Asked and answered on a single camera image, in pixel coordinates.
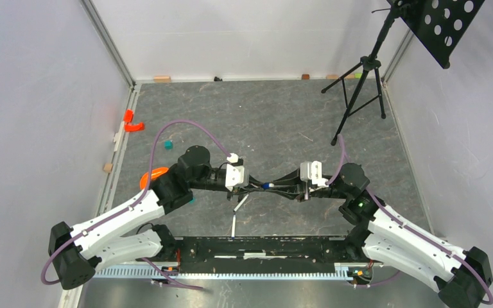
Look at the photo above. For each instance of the tan block at wall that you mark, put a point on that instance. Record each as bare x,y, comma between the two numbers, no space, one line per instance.
332,77

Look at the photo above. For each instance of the small wooden block left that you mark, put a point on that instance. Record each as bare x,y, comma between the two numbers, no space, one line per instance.
108,167

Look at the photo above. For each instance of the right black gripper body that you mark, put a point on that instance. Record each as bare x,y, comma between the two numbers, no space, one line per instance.
306,191

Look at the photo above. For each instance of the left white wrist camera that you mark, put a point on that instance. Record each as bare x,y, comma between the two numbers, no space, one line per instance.
235,176

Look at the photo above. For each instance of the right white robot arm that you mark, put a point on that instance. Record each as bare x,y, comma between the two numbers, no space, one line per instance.
460,277

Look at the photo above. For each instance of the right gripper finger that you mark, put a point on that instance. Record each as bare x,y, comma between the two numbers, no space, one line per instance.
291,195
292,178

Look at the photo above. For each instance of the wooden block at wall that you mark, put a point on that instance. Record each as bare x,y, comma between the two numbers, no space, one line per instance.
162,79

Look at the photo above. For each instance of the orange U-shaped block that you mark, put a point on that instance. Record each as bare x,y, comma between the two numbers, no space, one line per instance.
155,173

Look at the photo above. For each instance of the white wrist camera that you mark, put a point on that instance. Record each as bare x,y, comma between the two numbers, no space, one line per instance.
311,172
235,176

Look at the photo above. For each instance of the red block upright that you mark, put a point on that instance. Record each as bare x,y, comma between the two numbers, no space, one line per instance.
128,116

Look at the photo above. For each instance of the white pen with black tip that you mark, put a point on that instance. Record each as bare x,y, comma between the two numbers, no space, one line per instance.
240,203

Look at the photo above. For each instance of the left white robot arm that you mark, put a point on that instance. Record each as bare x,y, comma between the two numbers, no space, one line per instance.
77,252

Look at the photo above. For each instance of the black music stand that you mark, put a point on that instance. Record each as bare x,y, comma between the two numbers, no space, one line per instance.
437,25

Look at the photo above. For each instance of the white cable duct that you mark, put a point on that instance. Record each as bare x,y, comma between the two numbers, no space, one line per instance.
146,271

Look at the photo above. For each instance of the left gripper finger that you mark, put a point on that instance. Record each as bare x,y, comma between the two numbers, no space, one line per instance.
254,182
254,190

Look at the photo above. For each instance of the small teal cube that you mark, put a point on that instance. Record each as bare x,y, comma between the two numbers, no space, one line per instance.
168,145

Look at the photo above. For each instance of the red L-shaped block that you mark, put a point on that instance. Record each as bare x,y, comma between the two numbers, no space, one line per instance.
132,127

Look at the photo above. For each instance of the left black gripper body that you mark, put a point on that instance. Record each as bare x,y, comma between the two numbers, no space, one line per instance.
236,190

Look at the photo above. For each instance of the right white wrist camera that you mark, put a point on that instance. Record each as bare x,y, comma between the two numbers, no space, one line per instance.
311,172

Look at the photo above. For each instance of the yellow highlighter pen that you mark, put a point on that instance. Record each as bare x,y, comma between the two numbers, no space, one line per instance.
233,228

